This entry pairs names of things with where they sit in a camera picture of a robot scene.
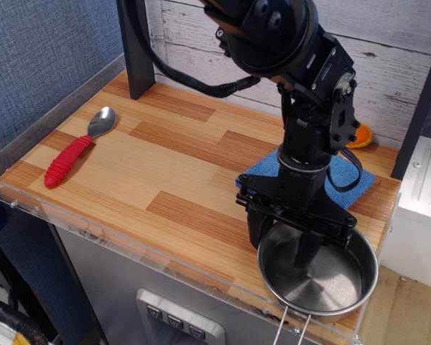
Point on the blue folded cloth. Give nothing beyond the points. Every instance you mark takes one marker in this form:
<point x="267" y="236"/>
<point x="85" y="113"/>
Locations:
<point x="342" y="172"/>

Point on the red handled metal spoon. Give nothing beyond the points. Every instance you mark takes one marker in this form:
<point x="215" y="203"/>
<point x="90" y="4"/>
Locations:
<point x="102" y="123"/>

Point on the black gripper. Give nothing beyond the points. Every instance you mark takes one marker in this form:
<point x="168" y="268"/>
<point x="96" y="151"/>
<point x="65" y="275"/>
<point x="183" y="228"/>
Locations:
<point x="296" y="197"/>

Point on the orange plush fish toy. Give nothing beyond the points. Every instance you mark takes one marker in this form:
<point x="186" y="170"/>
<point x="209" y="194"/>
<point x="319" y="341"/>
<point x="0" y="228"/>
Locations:
<point x="364" y="136"/>

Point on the clear acrylic edge guard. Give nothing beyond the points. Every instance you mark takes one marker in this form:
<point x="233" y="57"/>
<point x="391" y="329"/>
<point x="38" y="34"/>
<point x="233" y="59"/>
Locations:
<point x="69" y="262"/>

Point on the silver control panel with buttons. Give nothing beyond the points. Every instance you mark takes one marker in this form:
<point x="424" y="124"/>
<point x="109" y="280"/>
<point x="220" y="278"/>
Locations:
<point x="153" y="307"/>

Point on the stainless steel pot with handle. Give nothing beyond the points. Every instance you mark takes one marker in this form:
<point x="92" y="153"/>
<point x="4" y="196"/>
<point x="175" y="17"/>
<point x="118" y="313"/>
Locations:
<point x="334" y="285"/>

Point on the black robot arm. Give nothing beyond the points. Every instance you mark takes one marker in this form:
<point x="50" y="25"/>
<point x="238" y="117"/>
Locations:
<point x="283" y="42"/>

